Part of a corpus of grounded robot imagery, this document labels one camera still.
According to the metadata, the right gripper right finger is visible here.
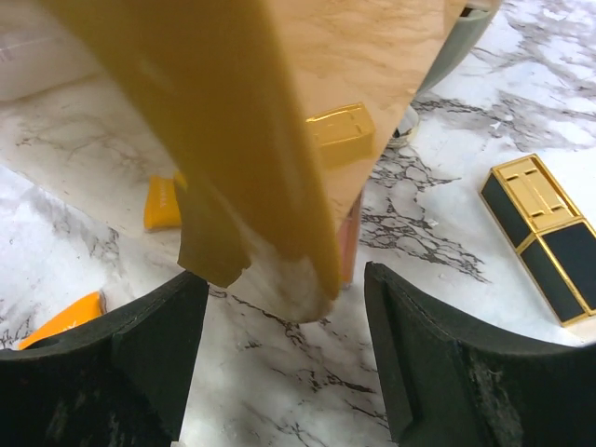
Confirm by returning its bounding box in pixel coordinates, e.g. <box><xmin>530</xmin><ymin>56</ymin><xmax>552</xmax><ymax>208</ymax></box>
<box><xmin>364</xmin><ymin>262</ymin><xmax>595</xmax><ymax>446</ymax></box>

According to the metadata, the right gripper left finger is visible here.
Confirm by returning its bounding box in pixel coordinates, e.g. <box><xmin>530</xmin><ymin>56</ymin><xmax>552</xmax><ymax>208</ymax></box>
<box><xmin>1</xmin><ymin>272</ymin><xmax>209</xmax><ymax>446</ymax></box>

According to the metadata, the black gold lipstick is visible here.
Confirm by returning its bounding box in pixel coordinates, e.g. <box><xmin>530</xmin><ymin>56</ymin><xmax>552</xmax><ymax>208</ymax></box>
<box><xmin>480</xmin><ymin>154</ymin><xmax>595</xmax><ymax>327</ymax></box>

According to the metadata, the yellow drawer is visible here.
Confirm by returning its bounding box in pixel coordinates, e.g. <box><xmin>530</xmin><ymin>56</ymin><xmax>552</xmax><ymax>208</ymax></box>
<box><xmin>0</xmin><ymin>0</ymin><xmax>467</xmax><ymax>322</ymax></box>

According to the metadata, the orange sunscreen tube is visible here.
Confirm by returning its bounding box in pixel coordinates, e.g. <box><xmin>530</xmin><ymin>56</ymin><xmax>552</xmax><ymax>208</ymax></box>
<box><xmin>19</xmin><ymin>291</ymin><xmax>104</xmax><ymax>350</ymax></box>

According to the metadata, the pink blush palette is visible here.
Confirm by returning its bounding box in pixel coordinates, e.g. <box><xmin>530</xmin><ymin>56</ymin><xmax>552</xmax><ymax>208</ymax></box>
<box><xmin>338</xmin><ymin>191</ymin><xmax>363</xmax><ymax>290</ymax></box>

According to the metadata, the grey bottom drawer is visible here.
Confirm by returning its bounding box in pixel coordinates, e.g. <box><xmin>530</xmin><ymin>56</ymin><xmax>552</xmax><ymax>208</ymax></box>
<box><xmin>416</xmin><ymin>0</ymin><xmax>502</xmax><ymax>96</ymax></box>

